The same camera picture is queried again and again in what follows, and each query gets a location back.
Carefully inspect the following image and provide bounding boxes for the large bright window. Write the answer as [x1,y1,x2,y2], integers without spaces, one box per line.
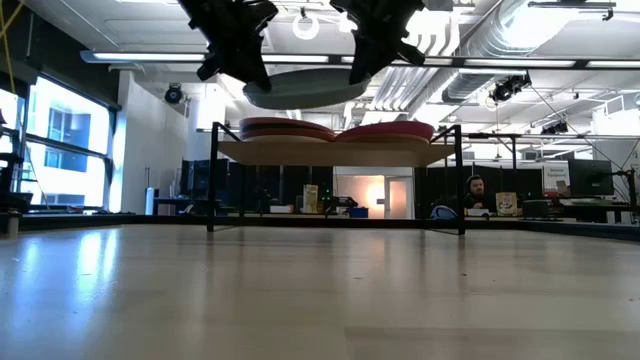
[0,74,119,211]

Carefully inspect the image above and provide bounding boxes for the yellow cable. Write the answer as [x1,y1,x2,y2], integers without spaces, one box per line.
[0,0,26,96]

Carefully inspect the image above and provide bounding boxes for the person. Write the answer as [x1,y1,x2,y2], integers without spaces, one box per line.
[462,173,497,211]

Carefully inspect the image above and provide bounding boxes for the cream plate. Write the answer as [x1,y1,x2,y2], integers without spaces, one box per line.
[239,127,337,144]

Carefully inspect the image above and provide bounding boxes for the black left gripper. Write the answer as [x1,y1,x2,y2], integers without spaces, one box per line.
[177,0,280,94]

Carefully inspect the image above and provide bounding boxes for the white ring lamp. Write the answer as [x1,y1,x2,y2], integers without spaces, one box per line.
[292,12,321,41]

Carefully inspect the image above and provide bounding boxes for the beige printed bag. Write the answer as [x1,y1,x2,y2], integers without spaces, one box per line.
[494,191,519,218]

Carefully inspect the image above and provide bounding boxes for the teal plate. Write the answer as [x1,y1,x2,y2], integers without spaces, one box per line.
[242,67,372,112]

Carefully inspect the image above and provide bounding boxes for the white wall sign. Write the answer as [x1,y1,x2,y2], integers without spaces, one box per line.
[543,162,571,194]

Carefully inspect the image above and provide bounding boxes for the black office partition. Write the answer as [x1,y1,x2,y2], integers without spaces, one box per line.
[414,164,545,217]
[179,158,335,216]

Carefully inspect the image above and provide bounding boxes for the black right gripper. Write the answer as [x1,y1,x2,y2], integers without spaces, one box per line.
[329,0,426,86]

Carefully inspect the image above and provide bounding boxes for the blue white round object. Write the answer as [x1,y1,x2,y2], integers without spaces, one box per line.
[430,203,459,221]

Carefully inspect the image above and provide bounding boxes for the wooden shelf black legs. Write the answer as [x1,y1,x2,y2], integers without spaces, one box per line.
[206,121,466,236]

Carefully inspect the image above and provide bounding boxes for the white glass door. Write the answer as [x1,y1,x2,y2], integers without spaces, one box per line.
[384,174,415,220]

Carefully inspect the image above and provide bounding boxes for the long linear ceiling light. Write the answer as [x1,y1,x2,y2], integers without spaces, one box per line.
[79,48,640,70]

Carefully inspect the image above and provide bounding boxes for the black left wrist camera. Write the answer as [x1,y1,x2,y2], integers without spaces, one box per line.
[196,53,222,83]

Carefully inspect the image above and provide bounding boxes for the magenta plate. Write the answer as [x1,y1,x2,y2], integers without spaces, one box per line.
[333,120,436,141]

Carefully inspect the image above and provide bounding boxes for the black machine green light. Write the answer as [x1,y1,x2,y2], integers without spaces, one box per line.
[319,194,359,216]

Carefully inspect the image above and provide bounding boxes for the black office monitor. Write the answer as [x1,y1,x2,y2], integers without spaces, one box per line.
[568,158,615,197]

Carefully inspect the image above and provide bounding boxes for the yellow carton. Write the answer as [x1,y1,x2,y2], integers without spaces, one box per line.
[302,183,320,215]

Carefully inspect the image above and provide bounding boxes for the black table frame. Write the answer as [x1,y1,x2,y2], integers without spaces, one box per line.
[0,209,211,234]

